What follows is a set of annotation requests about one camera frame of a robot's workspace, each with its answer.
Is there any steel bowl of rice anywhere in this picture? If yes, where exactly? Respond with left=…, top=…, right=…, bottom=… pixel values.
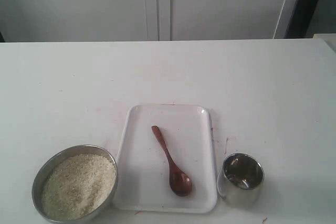
left=31, top=145, right=118, bottom=223

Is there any small steel cup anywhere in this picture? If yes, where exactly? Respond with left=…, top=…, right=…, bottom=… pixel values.
left=217, top=153, right=265, bottom=208

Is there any uncooked white rice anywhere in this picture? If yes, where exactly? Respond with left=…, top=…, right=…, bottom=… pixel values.
left=41, top=154, right=117, bottom=221

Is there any brown wooden spoon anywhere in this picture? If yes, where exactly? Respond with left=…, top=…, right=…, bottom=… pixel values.
left=151, top=125, right=193, bottom=197

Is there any white rectangular tray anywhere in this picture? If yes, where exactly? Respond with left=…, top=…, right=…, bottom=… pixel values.
left=113, top=104, right=217, bottom=214

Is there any white cabinet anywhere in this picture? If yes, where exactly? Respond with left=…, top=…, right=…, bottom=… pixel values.
left=1, top=0, right=297, bottom=42

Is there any dark vertical post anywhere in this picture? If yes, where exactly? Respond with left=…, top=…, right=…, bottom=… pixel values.
left=285, top=0, right=335, bottom=39

